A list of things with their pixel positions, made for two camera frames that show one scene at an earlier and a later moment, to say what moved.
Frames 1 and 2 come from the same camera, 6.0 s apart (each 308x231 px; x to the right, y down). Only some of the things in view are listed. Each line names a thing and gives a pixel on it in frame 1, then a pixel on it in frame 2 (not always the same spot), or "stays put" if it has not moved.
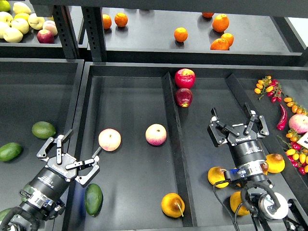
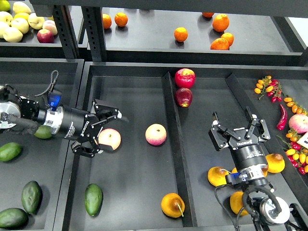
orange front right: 220,44 stays put
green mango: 93,199 stays put
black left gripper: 57,172 → 76,125
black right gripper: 245,146 stays put
